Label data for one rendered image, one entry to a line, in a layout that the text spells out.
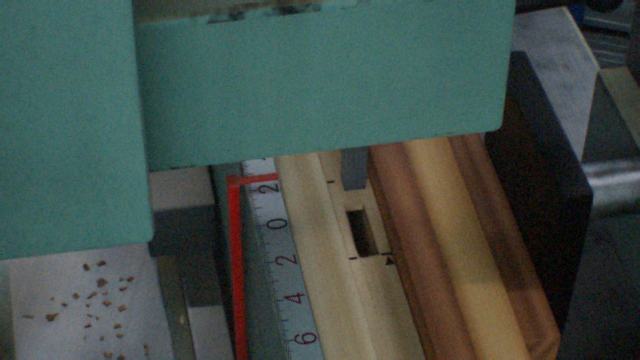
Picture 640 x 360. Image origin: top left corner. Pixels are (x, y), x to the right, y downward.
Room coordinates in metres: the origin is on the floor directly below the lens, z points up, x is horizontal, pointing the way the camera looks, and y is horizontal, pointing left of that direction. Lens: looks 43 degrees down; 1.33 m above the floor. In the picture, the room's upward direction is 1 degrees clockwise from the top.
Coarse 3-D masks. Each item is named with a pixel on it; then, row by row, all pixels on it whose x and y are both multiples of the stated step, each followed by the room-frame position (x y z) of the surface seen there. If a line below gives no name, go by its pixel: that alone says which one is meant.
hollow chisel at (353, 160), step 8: (344, 152) 0.40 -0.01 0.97; (352, 152) 0.40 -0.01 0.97; (360, 152) 0.40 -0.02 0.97; (344, 160) 0.40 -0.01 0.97; (352, 160) 0.40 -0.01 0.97; (360, 160) 0.40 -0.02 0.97; (344, 168) 0.40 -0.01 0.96; (352, 168) 0.40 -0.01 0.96; (360, 168) 0.40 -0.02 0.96; (344, 176) 0.40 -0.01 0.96; (352, 176) 0.40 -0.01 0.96; (360, 176) 0.40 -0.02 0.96; (344, 184) 0.40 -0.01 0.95; (352, 184) 0.40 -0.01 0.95; (360, 184) 0.40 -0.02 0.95
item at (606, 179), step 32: (512, 64) 0.43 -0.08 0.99; (512, 96) 0.41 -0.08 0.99; (544, 96) 0.41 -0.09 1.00; (512, 128) 0.40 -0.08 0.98; (544, 128) 0.39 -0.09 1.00; (512, 160) 0.40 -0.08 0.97; (544, 160) 0.37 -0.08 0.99; (576, 160) 0.37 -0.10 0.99; (608, 160) 0.41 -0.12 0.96; (512, 192) 0.39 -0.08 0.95; (544, 192) 0.36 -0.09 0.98; (576, 192) 0.35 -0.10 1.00; (608, 192) 0.39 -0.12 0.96; (544, 224) 0.36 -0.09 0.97; (576, 224) 0.35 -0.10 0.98; (544, 256) 0.35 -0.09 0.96; (576, 256) 0.35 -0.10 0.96; (544, 288) 0.35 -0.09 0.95
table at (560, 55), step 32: (544, 32) 0.58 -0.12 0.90; (576, 32) 0.58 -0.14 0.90; (544, 64) 0.55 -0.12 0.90; (576, 64) 0.55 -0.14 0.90; (576, 96) 0.52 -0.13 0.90; (576, 128) 0.50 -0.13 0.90; (224, 192) 0.47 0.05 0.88; (224, 224) 0.47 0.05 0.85; (608, 256) 0.41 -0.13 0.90; (576, 288) 0.39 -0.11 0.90; (608, 288) 0.39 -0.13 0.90; (256, 320) 0.37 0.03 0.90; (576, 320) 0.37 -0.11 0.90; (608, 320) 0.37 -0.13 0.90; (256, 352) 0.37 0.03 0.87; (576, 352) 0.35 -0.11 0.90; (608, 352) 0.35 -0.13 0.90
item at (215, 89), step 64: (192, 0) 0.36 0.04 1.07; (256, 0) 0.36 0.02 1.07; (320, 0) 0.36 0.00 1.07; (384, 0) 0.37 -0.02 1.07; (448, 0) 0.37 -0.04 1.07; (512, 0) 0.38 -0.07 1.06; (192, 64) 0.35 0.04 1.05; (256, 64) 0.36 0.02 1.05; (320, 64) 0.36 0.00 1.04; (384, 64) 0.37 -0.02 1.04; (448, 64) 0.37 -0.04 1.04; (192, 128) 0.35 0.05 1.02; (256, 128) 0.36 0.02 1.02; (320, 128) 0.36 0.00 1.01; (384, 128) 0.37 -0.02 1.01; (448, 128) 0.37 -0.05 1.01
